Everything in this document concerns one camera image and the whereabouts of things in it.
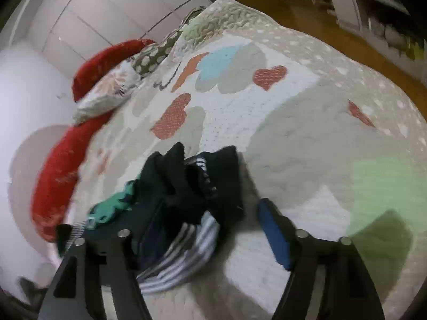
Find heart print quilt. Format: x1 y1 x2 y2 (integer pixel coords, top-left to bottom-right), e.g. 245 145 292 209
72 0 427 320

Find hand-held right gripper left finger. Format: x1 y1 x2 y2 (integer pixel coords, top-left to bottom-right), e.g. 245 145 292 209
39 201 169 320

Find white wardrobe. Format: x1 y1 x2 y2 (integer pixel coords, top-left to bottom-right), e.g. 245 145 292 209
10 0 218 81

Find long red bolster pillow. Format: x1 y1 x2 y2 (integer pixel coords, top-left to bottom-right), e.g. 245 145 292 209
31 39 157 244

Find grey striped garment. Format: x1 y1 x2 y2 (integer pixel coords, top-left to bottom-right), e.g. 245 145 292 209
136 155 221 294

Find floral pillow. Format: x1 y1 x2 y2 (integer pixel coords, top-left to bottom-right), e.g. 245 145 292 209
73 61 145 125

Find green garment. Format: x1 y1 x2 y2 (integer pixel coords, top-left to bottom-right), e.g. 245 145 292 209
87 180 137 229

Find brown polka dot pillow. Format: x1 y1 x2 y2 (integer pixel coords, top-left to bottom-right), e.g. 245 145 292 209
133 35 183 78

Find cluttered shelf unit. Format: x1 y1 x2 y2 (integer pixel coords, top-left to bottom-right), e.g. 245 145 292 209
274 0 427 61

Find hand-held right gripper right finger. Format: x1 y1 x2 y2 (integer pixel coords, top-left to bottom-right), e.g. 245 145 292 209
257 198 385 320

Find black pants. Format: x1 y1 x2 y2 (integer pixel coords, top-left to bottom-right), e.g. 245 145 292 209
135 142 245 230

